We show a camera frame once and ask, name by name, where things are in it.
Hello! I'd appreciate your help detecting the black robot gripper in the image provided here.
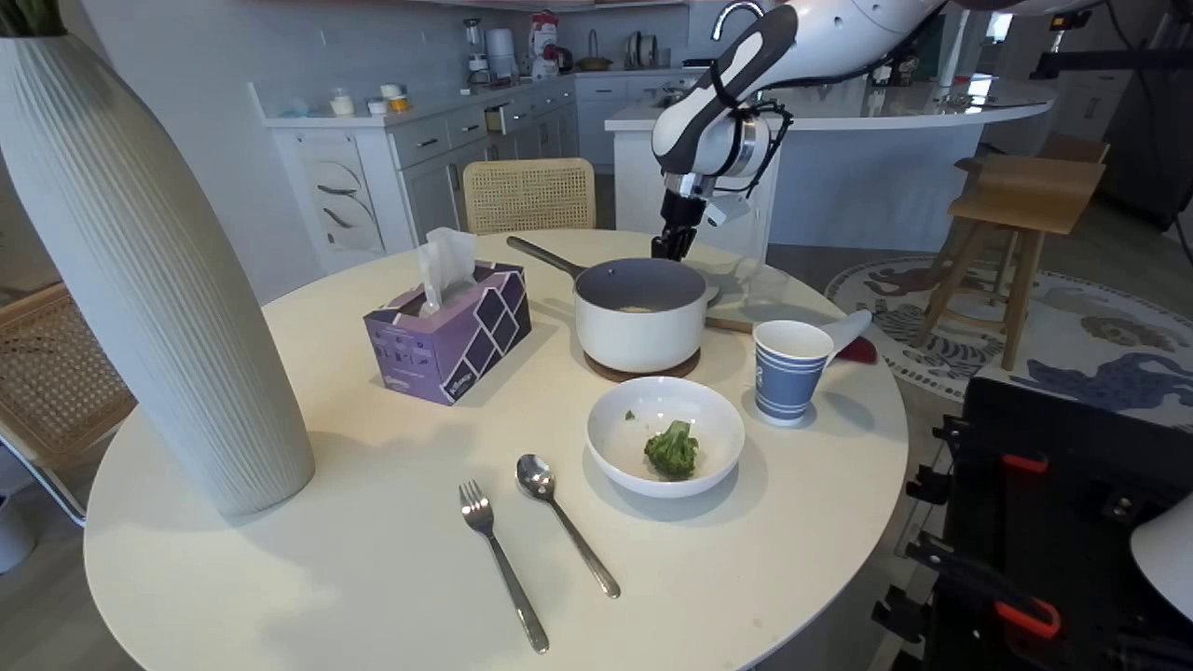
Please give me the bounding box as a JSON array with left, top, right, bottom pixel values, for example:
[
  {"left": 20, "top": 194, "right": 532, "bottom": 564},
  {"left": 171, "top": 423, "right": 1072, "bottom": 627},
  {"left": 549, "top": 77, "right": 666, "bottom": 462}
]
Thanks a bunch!
[{"left": 651, "top": 190, "right": 709, "bottom": 262}]

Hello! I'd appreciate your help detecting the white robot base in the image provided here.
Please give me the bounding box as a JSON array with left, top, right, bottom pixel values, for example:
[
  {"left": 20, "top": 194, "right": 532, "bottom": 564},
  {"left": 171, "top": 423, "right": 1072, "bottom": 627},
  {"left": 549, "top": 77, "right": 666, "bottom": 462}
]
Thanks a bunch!
[{"left": 1128, "top": 491, "right": 1193, "bottom": 622}]

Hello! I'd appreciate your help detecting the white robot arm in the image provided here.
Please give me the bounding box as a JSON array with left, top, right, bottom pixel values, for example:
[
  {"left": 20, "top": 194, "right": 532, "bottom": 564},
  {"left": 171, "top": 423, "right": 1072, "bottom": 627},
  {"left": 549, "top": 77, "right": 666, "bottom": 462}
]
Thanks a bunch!
[{"left": 651, "top": 0, "right": 942, "bottom": 262}]

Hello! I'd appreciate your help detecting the round wooden trivet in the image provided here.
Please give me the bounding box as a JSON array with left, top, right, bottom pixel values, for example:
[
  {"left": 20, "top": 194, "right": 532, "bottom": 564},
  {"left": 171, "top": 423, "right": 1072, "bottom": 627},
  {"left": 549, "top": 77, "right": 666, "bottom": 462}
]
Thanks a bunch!
[{"left": 583, "top": 348, "right": 706, "bottom": 382}]

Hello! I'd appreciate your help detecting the white kitchen island counter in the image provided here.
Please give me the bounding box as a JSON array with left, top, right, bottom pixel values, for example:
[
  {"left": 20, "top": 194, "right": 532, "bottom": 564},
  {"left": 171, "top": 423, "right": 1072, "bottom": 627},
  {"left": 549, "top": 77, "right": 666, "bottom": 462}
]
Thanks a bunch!
[{"left": 697, "top": 77, "right": 1051, "bottom": 256}]

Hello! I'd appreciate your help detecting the wicker chair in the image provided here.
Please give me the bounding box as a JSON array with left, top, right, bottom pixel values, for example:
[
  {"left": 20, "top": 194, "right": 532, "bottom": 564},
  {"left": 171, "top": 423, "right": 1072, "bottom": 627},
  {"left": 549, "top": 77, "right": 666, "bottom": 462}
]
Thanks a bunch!
[
  {"left": 0, "top": 283, "right": 135, "bottom": 527},
  {"left": 463, "top": 156, "right": 597, "bottom": 233}
]

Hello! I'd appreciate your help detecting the blue striped paper cup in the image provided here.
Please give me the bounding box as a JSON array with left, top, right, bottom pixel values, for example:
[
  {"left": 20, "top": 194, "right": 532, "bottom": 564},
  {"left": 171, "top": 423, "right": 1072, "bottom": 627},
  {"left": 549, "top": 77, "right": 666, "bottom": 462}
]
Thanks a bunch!
[{"left": 754, "top": 320, "right": 835, "bottom": 423}]

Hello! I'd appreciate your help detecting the white ceramic bowl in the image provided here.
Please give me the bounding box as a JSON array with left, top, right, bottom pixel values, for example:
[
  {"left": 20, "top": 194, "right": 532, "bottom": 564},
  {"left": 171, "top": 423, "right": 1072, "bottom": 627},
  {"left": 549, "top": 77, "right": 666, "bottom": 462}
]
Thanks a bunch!
[{"left": 586, "top": 375, "right": 744, "bottom": 499}]

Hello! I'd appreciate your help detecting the green broccoli piece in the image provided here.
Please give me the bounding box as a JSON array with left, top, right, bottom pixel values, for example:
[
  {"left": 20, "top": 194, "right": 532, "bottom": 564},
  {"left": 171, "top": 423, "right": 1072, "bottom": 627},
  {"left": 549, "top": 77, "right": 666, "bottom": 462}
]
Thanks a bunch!
[{"left": 645, "top": 420, "right": 697, "bottom": 481}]

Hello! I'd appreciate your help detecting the purple tissue box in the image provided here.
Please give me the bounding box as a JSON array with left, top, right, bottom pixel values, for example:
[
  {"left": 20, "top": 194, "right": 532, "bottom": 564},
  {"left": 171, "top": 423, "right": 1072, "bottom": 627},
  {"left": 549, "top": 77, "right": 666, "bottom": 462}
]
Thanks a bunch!
[{"left": 364, "top": 227, "right": 529, "bottom": 407}]

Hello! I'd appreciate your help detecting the patterned round rug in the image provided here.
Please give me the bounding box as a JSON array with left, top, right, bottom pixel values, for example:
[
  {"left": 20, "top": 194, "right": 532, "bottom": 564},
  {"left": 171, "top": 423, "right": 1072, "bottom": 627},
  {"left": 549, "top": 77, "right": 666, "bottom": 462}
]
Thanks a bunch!
[{"left": 827, "top": 262, "right": 1193, "bottom": 428}]

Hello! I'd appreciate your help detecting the silver spoon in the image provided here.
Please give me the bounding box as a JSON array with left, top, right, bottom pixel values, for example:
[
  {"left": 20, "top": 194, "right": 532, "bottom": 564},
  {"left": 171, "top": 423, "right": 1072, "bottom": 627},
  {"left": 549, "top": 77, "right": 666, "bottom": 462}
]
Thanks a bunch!
[{"left": 513, "top": 456, "right": 624, "bottom": 595}]

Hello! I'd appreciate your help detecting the white kitchen cabinet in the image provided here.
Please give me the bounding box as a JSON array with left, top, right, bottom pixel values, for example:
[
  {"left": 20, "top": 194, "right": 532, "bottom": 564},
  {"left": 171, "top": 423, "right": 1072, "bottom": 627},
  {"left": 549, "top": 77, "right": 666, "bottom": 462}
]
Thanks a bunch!
[{"left": 247, "top": 74, "right": 583, "bottom": 274}]

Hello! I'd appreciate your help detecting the wooden bar stool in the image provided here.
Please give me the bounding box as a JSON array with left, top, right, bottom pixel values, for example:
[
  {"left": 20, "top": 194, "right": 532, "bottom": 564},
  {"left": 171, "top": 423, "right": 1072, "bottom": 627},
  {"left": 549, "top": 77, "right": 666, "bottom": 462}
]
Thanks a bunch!
[{"left": 926, "top": 134, "right": 1112, "bottom": 366}]

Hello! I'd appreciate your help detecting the silver fork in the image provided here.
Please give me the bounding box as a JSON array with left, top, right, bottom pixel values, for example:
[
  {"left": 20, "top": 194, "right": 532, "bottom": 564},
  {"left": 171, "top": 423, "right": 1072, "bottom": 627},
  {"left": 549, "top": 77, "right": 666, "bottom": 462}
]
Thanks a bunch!
[{"left": 458, "top": 481, "right": 553, "bottom": 653}]

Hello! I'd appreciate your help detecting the black perforated workbench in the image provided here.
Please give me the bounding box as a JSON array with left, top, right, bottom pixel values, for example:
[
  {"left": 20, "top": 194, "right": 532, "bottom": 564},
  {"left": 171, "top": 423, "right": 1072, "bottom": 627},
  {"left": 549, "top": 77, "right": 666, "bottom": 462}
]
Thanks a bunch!
[{"left": 873, "top": 381, "right": 1193, "bottom": 671}]

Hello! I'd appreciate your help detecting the tall grey ribbed vase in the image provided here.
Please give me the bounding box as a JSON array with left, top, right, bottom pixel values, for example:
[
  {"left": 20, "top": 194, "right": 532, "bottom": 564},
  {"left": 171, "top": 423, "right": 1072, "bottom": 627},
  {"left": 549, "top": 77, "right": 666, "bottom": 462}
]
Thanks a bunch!
[{"left": 0, "top": 38, "right": 314, "bottom": 518}]

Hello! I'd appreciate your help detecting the white pot with long handle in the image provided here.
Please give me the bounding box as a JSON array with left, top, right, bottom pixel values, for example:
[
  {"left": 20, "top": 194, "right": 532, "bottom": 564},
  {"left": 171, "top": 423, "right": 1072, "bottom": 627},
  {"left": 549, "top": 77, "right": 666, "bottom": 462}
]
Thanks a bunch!
[{"left": 512, "top": 233, "right": 709, "bottom": 371}]

